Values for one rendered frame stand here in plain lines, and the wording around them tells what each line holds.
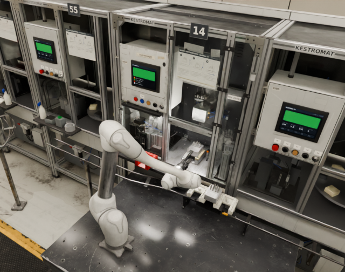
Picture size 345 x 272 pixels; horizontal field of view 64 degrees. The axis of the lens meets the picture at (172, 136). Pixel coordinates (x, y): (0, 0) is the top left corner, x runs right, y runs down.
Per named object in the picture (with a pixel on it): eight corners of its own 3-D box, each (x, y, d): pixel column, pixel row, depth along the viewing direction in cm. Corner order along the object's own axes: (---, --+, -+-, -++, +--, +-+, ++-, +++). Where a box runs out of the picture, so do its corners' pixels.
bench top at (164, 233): (40, 258, 184) (39, 255, 182) (134, 172, 264) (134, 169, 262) (266, 413, 126) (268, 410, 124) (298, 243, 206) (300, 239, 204)
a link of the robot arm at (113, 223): (111, 251, 180) (109, 229, 169) (99, 232, 192) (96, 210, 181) (132, 239, 189) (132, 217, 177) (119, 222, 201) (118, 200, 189)
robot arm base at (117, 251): (124, 261, 181) (123, 256, 178) (98, 246, 190) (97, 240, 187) (139, 240, 195) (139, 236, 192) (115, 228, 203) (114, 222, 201)
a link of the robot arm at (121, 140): (146, 147, 165) (134, 136, 173) (128, 133, 151) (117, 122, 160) (131, 164, 164) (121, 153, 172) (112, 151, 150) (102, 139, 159)
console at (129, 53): (119, 101, 226) (116, 43, 201) (139, 89, 247) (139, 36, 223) (163, 115, 210) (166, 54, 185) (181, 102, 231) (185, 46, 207)
